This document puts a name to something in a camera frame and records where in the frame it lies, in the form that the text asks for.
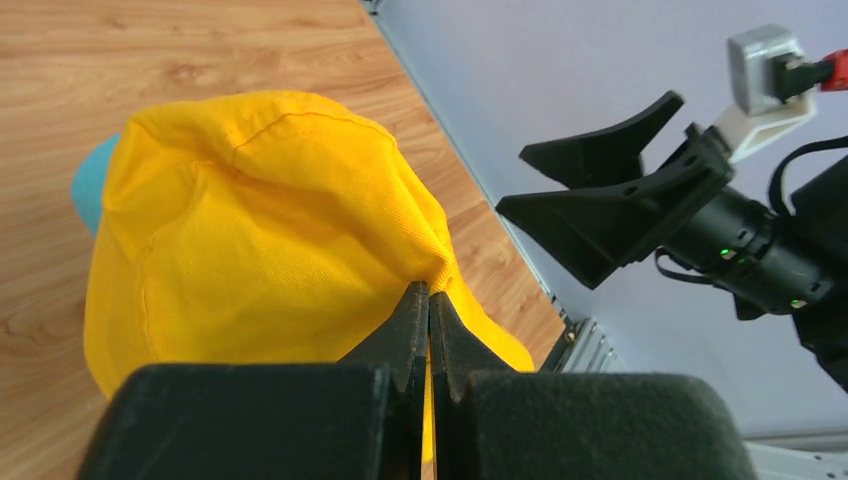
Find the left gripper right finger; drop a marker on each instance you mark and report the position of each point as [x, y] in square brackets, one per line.
[493, 422]

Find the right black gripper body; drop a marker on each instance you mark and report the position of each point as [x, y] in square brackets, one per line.
[758, 253]

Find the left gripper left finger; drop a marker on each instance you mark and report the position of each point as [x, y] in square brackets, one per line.
[357, 418]

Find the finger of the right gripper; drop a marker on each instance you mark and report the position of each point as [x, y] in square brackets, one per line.
[604, 157]
[592, 232]

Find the yellow bucket hat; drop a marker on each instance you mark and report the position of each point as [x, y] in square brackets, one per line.
[264, 228]

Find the teal bucket hat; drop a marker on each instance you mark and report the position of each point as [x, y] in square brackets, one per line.
[88, 184]

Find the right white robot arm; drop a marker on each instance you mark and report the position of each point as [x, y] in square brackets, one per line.
[823, 332]

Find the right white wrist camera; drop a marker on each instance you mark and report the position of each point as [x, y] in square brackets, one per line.
[773, 85]

